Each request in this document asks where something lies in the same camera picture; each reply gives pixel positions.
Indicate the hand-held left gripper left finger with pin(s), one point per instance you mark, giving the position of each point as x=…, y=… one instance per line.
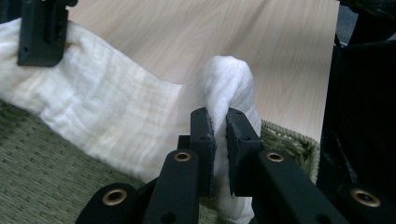
x=204, y=149

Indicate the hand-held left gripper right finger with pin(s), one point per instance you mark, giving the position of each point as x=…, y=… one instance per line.
x=244, y=149

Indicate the white cloth with bear print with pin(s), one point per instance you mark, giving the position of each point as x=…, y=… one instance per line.
x=109, y=109

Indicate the green woven basket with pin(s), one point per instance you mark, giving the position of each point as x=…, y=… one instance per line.
x=37, y=174

